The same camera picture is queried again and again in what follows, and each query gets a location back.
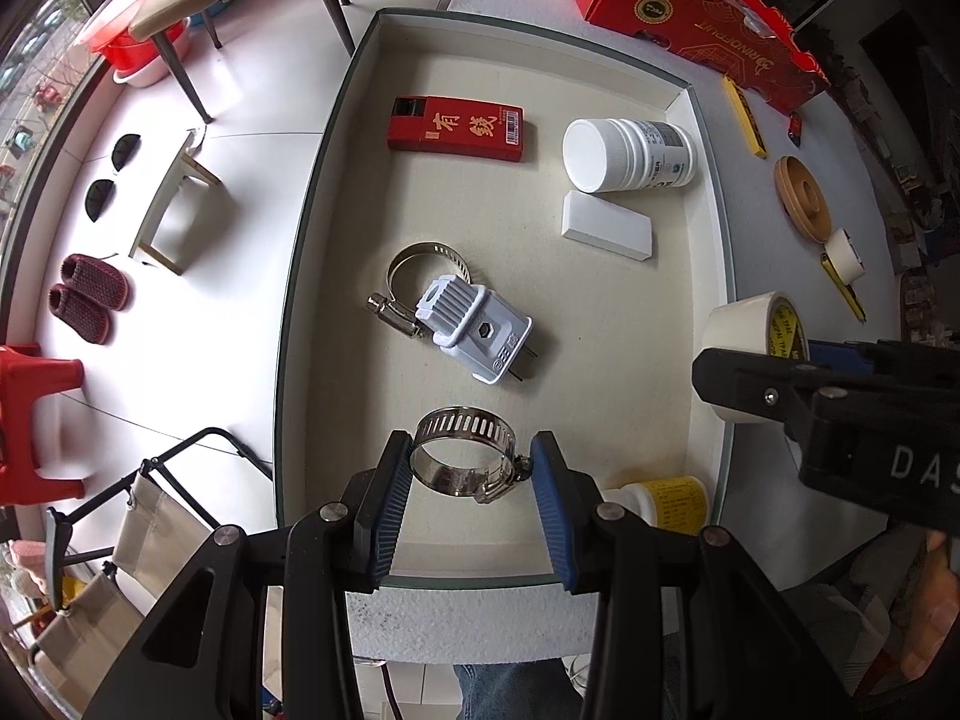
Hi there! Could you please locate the person's leg in jeans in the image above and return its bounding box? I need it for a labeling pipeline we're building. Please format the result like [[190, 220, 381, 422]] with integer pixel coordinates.
[[453, 658, 584, 720]]

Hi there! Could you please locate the person's right hand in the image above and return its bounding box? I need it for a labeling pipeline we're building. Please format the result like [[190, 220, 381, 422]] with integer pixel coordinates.
[[919, 529, 960, 661]]

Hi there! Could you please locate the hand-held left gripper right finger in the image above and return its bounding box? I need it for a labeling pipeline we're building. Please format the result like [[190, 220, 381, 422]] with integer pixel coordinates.
[[528, 430, 848, 720]]

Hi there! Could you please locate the red cardboard box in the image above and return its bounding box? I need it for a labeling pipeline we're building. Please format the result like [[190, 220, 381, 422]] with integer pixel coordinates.
[[546, 0, 832, 115]]

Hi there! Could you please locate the cream tape roll yellow core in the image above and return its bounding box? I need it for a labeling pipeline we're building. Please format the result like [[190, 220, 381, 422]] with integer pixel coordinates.
[[703, 290, 812, 426]]

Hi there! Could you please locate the small wide steel hose clamp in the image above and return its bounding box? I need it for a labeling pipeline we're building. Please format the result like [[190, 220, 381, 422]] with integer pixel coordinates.
[[408, 406, 532, 505]]

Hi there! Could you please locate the yellow label white bottle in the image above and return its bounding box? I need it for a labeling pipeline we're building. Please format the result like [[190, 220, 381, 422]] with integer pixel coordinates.
[[598, 475, 710, 538]]

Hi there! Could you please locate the clear plastic packet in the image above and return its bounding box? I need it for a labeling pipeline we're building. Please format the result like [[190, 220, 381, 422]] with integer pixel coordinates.
[[703, 0, 782, 40]]

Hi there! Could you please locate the white foam block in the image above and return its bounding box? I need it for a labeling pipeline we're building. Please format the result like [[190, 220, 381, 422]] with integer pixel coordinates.
[[560, 190, 654, 263]]

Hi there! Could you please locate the white tape roll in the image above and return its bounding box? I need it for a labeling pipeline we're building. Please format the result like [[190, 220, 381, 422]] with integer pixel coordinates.
[[823, 228, 868, 287]]

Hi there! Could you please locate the black slipper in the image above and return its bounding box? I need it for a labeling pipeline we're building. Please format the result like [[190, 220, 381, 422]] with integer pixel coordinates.
[[84, 178, 118, 224]]

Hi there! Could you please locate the round wooden holder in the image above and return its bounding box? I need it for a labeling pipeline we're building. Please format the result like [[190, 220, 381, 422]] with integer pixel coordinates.
[[773, 155, 834, 245]]

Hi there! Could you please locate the large thin steel hose clamp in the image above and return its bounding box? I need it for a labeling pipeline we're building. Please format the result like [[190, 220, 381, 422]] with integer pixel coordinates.
[[367, 241, 472, 340]]

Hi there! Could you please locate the shallow white tray box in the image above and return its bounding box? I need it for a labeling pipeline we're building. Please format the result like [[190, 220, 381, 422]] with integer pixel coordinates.
[[274, 7, 743, 590]]

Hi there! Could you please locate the white plastic bottle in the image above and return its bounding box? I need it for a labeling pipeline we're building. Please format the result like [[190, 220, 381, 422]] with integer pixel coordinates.
[[562, 118, 698, 194]]

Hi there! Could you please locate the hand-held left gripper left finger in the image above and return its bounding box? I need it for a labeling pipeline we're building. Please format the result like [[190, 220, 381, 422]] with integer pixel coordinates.
[[82, 430, 415, 720]]

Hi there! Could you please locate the small red flat box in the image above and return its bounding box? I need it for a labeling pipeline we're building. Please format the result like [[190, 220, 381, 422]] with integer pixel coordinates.
[[387, 94, 524, 164]]

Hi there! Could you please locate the beige folding chair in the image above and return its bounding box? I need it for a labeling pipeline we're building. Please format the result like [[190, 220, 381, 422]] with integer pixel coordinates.
[[28, 426, 276, 683]]

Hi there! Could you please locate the white plug adapter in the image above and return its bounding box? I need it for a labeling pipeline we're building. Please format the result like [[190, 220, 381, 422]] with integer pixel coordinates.
[[415, 273, 536, 389]]

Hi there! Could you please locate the small white footstool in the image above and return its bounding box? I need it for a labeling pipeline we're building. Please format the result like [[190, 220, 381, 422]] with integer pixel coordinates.
[[128, 127, 224, 277]]

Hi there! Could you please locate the long yellow box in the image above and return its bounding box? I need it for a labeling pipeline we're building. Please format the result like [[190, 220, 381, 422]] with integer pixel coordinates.
[[721, 74, 769, 160]]

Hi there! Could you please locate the red plastic stool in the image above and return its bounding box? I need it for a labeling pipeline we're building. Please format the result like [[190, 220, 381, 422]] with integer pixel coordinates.
[[0, 343, 88, 505]]

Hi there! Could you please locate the yellow utility knife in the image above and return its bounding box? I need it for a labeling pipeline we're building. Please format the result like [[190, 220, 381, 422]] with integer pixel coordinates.
[[819, 250, 869, 325]]

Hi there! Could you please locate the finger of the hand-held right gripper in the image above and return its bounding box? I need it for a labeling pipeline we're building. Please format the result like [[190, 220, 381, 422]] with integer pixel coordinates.
[[690, 345, 826, 432], [808, 337, 960, 387]]

